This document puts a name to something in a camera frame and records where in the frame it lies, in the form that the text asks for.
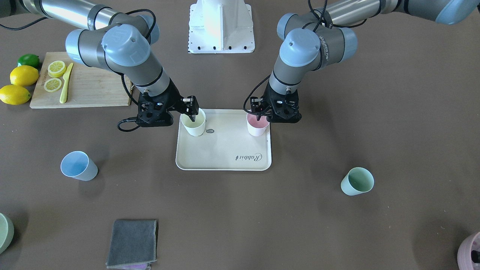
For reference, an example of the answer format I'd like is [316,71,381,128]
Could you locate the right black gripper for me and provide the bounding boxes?
[136,80,199,126]

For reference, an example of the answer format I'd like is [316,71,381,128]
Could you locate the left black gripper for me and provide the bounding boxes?
[250,84,302,123]

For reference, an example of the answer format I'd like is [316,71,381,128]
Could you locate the pale yellow plastic cup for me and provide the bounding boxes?
[180,108,206,137]

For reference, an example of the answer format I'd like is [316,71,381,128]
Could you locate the pink plastic cup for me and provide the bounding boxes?
[246,113,270,137]

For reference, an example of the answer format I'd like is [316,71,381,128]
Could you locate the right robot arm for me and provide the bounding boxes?
[1,0,199,128]

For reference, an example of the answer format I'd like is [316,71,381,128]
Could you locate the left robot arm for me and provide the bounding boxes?
[245,0,479,123]

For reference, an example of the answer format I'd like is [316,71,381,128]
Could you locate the cream rabbit serving tray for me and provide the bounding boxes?
[175,109,272,171]

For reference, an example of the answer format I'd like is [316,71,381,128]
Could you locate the wooden cutting board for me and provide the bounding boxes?
[30,52,130,109]

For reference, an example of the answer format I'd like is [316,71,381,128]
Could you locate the green plastic cup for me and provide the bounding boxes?
[340,167,374,195]

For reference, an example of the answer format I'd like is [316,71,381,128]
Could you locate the blue plastic cup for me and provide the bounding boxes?
[60,151,98,181]

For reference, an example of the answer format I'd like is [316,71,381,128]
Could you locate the yellow plastic knife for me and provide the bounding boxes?
[59,63,74,104]

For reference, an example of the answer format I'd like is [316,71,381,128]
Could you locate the upper lemon slice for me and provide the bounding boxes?
[47,60,67,78]

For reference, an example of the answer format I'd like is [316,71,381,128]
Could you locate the lemon slice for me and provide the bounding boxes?
[47,60,67,78]
[43,78,62,93]

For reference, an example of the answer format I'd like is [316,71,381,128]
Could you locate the lower lemon slice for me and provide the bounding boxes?
[43,78,62,93]

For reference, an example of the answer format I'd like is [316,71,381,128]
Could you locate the grey folded cloth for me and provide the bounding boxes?
[106,219,157,270]

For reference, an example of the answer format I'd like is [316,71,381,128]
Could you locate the green lime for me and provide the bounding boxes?
[17,54,41,68]

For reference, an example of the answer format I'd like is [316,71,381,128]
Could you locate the whole lemon upper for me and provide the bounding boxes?
[10,65,39,87]

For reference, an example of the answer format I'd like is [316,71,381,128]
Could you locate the whole lemon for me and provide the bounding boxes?
[10,65,39,87]
[0,84,31,105]

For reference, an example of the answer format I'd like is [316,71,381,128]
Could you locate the whole lemon lower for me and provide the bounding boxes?
[0,84,31,105]

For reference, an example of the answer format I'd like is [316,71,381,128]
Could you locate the green bowl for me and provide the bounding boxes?
[0,213,14,253]

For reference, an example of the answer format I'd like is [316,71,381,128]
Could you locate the pink bowl with ice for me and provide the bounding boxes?
[457,232,480,270]

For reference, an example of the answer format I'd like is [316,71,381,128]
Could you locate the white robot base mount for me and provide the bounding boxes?
[187,0,255,54]

